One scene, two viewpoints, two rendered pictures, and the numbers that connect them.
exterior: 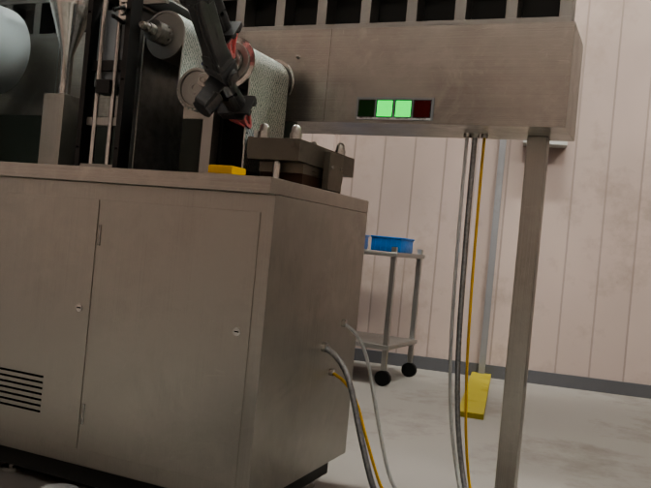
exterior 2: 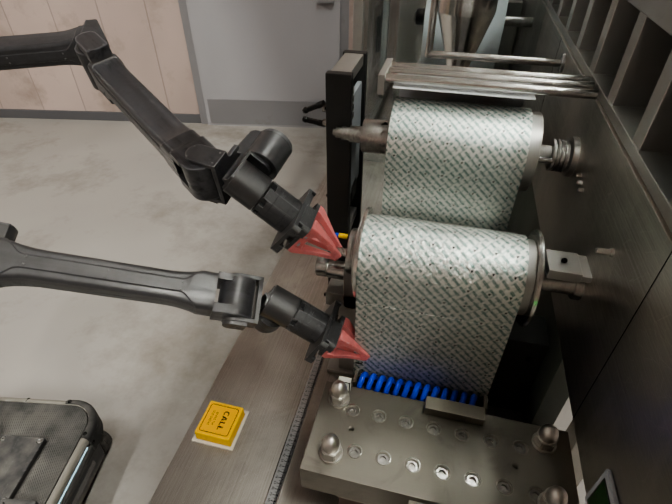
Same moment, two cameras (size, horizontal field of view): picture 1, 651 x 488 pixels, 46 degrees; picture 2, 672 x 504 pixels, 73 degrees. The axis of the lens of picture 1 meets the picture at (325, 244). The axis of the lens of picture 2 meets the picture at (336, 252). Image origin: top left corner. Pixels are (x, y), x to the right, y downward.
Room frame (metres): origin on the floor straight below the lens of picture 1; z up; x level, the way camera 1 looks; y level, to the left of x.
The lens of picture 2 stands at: (2.06, -0.24, 1.71)
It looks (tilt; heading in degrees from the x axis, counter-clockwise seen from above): 39 degrees down; 80
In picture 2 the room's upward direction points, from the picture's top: straight up
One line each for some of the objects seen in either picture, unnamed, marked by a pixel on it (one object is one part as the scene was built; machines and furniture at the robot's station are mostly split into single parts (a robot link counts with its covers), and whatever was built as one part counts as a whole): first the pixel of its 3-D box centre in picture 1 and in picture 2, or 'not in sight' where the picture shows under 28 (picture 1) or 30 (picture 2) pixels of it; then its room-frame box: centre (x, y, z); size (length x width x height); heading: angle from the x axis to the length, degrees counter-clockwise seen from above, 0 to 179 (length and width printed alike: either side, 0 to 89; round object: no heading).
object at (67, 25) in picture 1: (64, 91); (448, 121); (2.59, 0.93, 1.19); 0.14 x 0.14 x 0.57
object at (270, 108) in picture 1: (265, 119); (424, 352); (2.28, 0.21, 1.11); 0.23 x 0.01 x 0.18; 156
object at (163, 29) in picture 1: (159, 32); (378, 136); (2.28, 0.55, 1.34); 0.06 x 0.06 x 0.06; 66
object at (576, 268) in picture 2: not in sight; (567, 265); (2.47, 0.20, 1.28); 0.06 x 0.05 x 0.02; 156
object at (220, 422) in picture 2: (227, 170); (220, 423); (1.92, 0.26, 0.91); 0.07 x 0.07 x 0.02; 66
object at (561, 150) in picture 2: not in sight; (552, 154); (2.57, 0.43, 1.34); 0.07 x 0.07 x 0.07; 66
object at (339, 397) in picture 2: (263, 131); (339, 391); (2.14, 0.20, 1.05); 0.04 x 0.04 x 0.04
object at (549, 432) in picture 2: not in sight; (547, 435); (2.44, 0.07, 1.05); 0.04 x 0.04 x 0.04
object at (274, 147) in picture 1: (304, 158); (435, 458); (2.27, 0.09, 1.00); 0.40 x 0.16 x 0.06; 156
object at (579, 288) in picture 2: not in sight; (555, 281); (2.47, 0.20, 1.25); 0.07 x 0.04 x 0.04; 156
